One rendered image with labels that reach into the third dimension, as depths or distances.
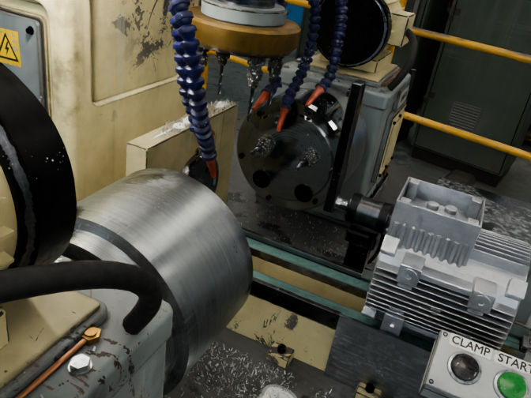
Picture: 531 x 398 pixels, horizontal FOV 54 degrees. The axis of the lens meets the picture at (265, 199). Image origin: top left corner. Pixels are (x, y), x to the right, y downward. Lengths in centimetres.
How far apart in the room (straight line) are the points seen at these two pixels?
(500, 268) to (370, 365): 26
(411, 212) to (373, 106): 51
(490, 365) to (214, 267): 33
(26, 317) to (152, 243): 17
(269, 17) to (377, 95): 51
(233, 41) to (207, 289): 35
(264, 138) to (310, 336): 41
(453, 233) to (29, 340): 56
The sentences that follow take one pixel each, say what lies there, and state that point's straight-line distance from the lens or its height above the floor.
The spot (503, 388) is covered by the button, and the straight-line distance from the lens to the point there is 65.
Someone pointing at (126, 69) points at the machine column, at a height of 122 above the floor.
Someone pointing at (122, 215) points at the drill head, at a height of 116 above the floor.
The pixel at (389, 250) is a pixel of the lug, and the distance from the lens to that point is 78.
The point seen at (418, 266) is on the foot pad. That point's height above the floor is 108.
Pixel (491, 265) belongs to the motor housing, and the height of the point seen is 109.
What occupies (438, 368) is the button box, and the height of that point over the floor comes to 106.
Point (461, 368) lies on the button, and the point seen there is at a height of 107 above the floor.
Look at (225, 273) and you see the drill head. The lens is 64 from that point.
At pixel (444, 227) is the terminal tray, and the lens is 78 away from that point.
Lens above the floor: 147
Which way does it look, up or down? 28 degrees down
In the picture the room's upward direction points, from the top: 9 degrees clockwise
